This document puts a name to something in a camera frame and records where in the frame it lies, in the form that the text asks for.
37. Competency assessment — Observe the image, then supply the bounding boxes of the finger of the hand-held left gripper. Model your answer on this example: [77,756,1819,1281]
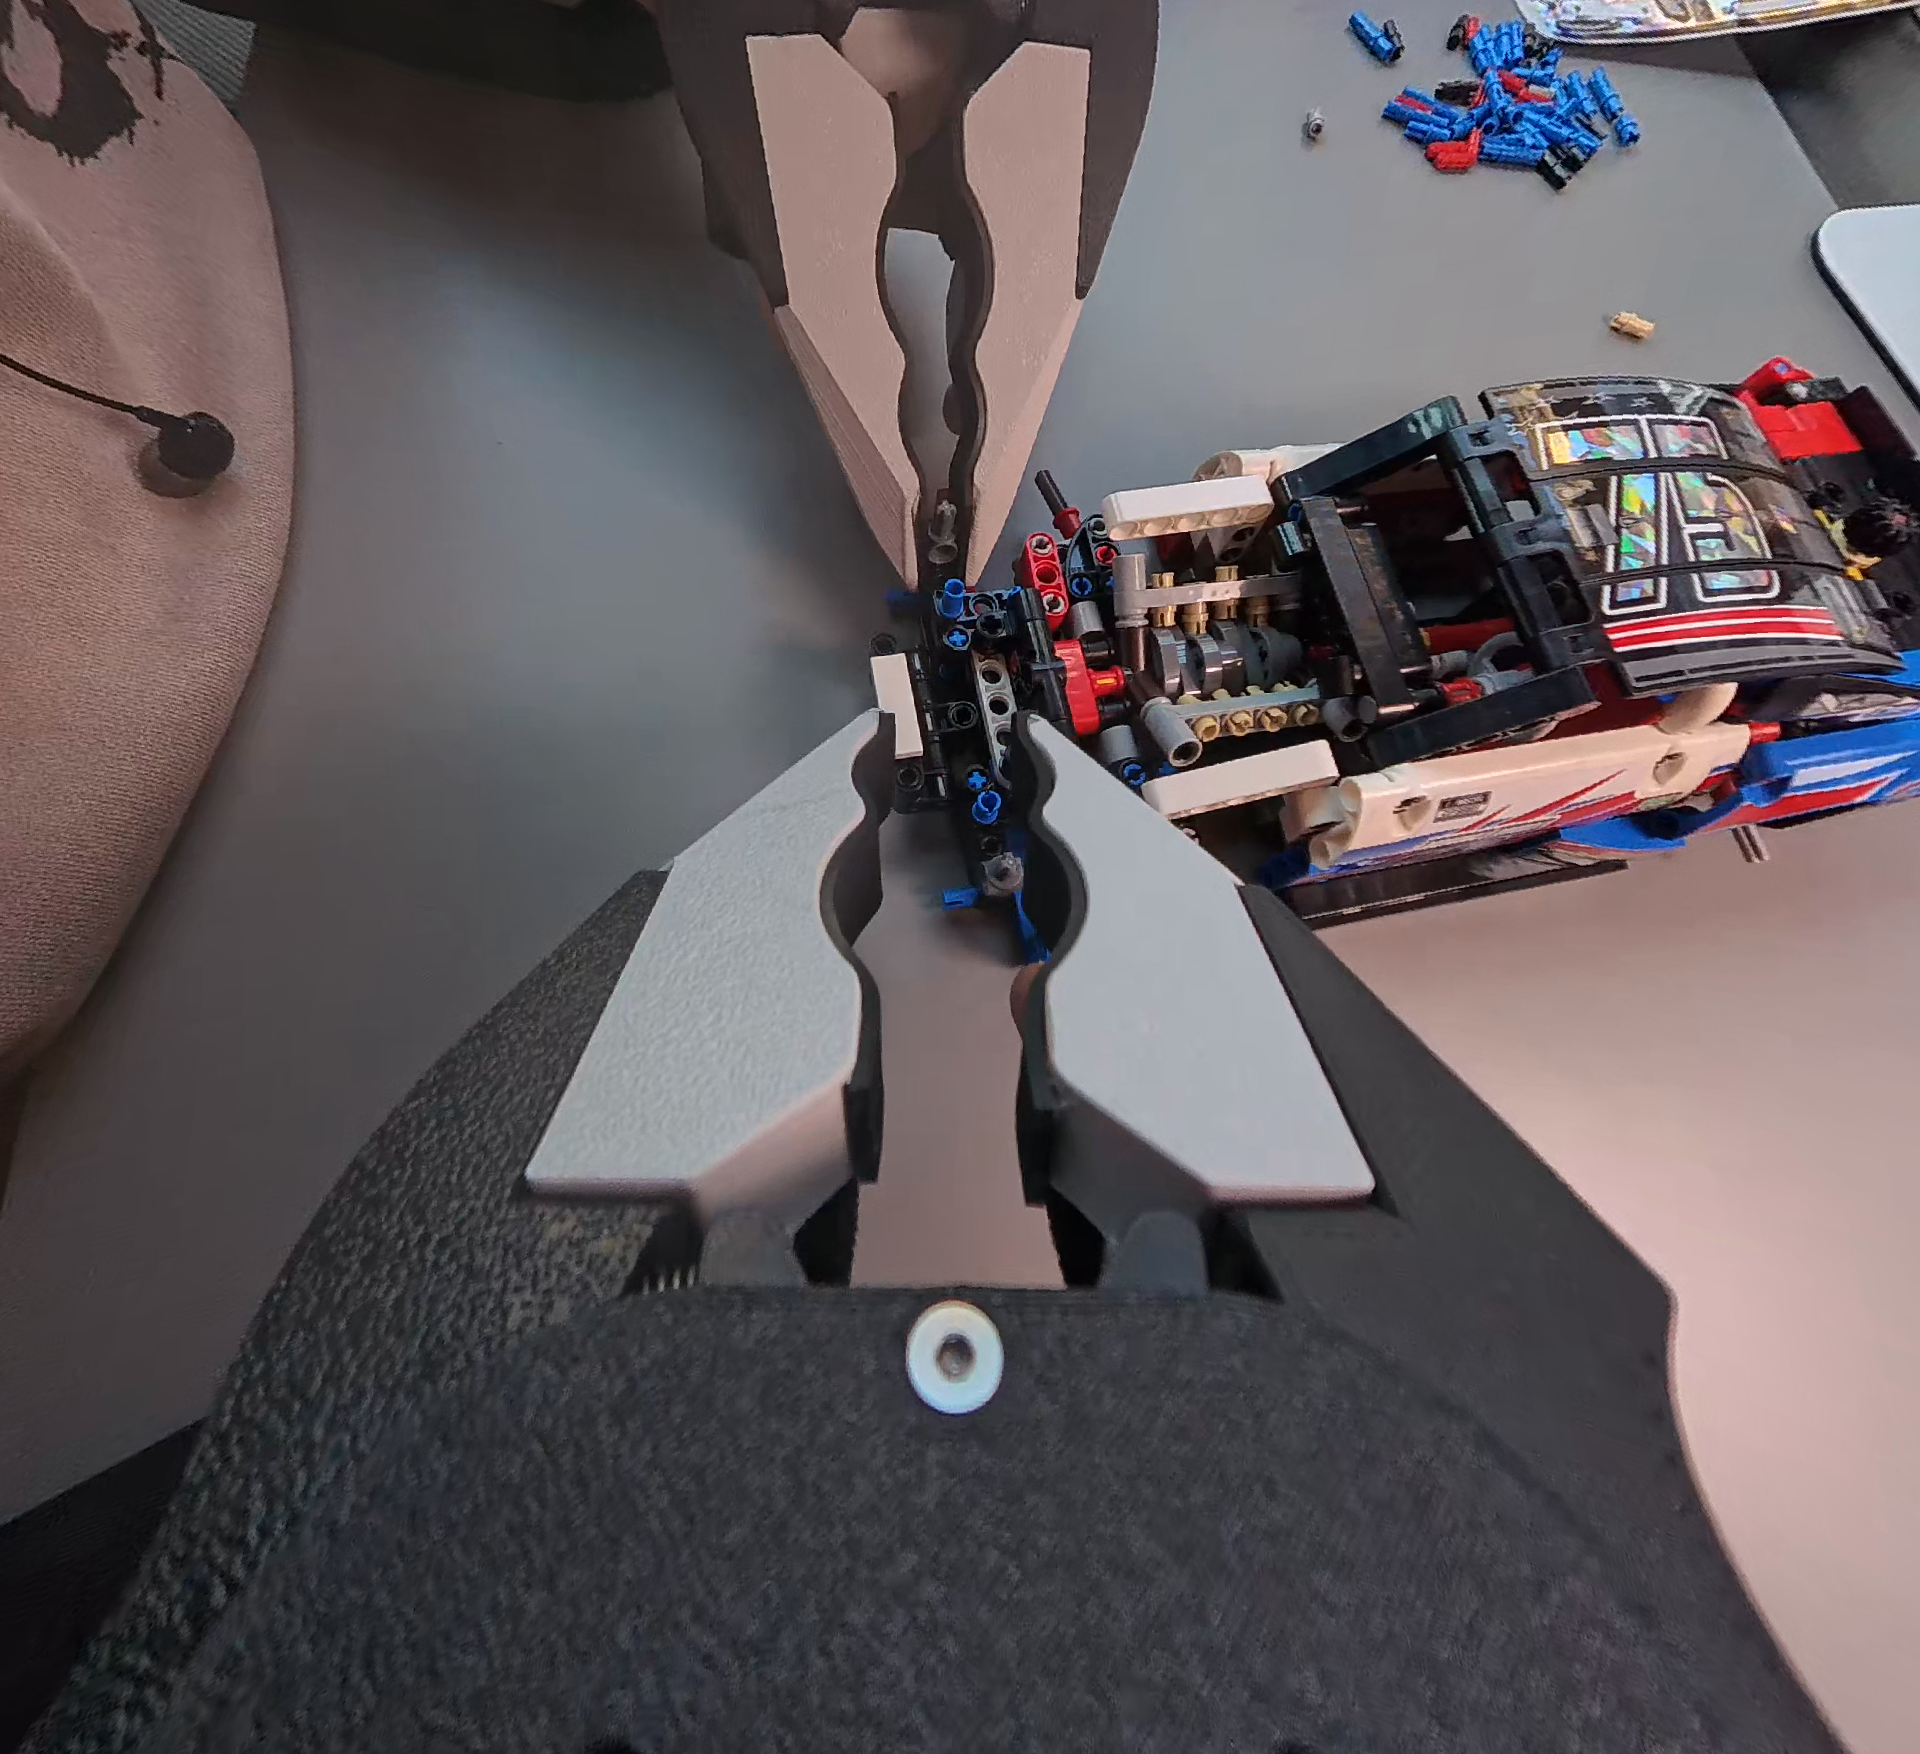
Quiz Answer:
[942,38,1092,588]
[744,32,939,592]

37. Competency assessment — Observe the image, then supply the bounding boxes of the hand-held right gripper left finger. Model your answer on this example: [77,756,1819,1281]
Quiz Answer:
[524,708,897,1283]

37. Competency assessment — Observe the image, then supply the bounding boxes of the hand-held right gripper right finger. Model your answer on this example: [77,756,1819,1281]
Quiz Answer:
[1013,712,1378,1289]

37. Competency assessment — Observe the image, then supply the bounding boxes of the toy brick race car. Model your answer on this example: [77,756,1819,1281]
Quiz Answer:
[870,358,1920,968]

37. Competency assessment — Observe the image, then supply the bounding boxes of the grey desk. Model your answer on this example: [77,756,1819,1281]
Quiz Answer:
[0,0,1920,1754]

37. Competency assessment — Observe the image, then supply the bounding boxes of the pile of blue red pins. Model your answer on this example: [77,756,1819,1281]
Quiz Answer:
[1379,15,1639,190]

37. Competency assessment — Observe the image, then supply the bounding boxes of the black clip microphone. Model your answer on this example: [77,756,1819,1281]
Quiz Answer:
[136,411,237,489]

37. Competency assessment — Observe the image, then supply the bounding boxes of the person's beige sweatshirt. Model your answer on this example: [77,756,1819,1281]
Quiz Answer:
[0,0,297,1082]

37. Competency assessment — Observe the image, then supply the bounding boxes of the white book stand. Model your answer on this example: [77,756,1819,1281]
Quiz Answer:
[1811,207,1920,391]

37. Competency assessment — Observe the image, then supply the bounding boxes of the thin black microphone cable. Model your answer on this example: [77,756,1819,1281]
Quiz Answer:
[0,352,151,423]

